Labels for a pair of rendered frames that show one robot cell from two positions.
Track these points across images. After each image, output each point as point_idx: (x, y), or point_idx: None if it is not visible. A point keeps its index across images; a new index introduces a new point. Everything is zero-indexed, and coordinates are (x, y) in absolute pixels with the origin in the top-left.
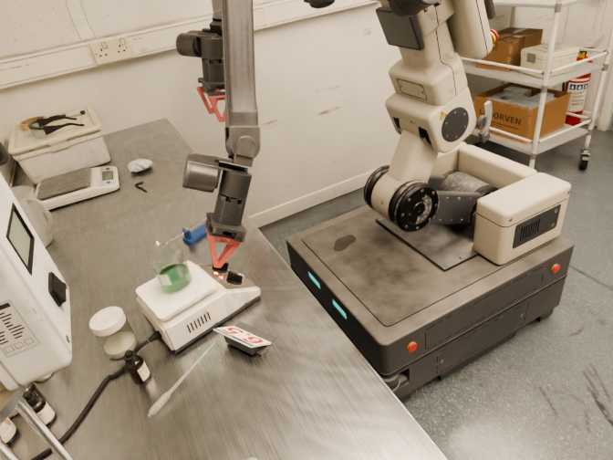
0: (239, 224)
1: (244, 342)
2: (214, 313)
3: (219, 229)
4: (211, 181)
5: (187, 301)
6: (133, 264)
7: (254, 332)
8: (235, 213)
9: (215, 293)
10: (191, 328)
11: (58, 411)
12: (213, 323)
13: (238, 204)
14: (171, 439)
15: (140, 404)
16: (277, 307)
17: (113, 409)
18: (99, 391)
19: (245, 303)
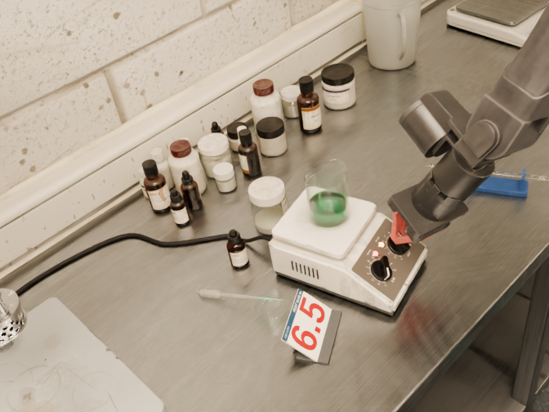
0: (433, 220)
1: (286, 329)
2: (325, 278)
3: (393, 204)
4: (423, 144)
5: (302, 241)
6: (399, 157)
7: (328, 334)
8: (430, 203)
9: (337, 261)
10: (295, 266)
11: (192, 222)
12: (321, 285)
13: (439, 197)
14: (177, 324)
15: (209, 279)
16: (383, 343)
17: (201, 261)
18: (216, 238)
19: (367, 303)
